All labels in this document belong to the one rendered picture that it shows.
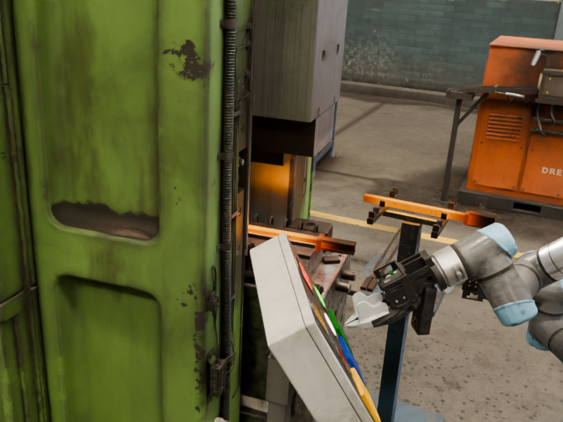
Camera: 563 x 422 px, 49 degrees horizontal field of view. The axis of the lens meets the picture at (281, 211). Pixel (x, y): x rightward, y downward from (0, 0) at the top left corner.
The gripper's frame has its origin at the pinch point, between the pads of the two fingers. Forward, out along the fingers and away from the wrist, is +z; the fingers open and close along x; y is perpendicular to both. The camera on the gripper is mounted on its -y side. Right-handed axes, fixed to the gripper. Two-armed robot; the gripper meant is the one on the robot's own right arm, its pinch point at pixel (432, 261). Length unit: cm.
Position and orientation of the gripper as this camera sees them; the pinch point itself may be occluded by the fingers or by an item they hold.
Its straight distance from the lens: 166.3
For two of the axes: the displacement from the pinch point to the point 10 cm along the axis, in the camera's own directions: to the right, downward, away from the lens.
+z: -9.5, -1.6, 2.6
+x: 3.0, -3.3, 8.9
